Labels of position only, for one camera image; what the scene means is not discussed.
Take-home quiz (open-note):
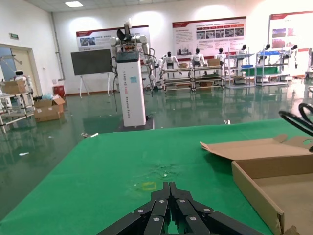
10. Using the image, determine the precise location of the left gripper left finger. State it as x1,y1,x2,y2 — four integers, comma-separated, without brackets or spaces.
97,182,171,235

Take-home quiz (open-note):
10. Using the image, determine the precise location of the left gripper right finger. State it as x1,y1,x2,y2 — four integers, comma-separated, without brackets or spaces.
170,182,266,235

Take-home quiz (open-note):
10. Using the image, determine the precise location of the black power cable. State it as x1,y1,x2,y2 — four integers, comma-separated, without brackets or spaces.
278,102,313,153

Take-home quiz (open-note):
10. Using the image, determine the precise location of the cardboard box, oval flap hole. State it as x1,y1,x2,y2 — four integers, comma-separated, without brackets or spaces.
200,134,313,235

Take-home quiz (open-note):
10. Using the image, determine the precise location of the red box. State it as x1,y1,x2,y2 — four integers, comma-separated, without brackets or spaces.
53,85,66,98

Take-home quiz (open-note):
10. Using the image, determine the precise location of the yellow tape square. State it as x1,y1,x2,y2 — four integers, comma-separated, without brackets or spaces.
142,181,157,192

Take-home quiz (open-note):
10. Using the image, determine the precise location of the green table cloth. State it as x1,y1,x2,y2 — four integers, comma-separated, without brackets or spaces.
0,118,313,235

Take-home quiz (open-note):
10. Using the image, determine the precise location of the metal shelving rack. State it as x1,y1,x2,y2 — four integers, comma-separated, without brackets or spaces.
224,52,255,89
192,64,225,93
255,50,290,87
162,66,195,95

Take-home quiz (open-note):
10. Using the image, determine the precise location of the open carton with blue contents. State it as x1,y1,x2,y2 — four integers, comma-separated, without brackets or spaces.
33,96,66,114

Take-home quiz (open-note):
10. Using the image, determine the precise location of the dark display on stand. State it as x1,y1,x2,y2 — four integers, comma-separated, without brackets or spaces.
70,48,112,96

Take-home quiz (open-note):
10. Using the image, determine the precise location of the small white round-head robot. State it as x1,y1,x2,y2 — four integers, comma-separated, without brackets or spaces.
13,70,32,93

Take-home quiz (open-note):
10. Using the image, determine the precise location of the beige door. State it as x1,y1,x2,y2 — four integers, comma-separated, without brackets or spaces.
0,43,42,103

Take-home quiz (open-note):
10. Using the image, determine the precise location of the white pipe frame rack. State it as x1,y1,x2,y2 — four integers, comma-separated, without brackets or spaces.
0,79,36,134

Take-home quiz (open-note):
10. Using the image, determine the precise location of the red-trimmed wall poster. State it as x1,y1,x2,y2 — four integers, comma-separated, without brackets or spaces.
172,16,247,57
75,24,150,51
268,10,313,53

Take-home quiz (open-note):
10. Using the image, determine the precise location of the white wall pipe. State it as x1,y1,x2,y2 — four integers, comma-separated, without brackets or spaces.
52,12,66,81

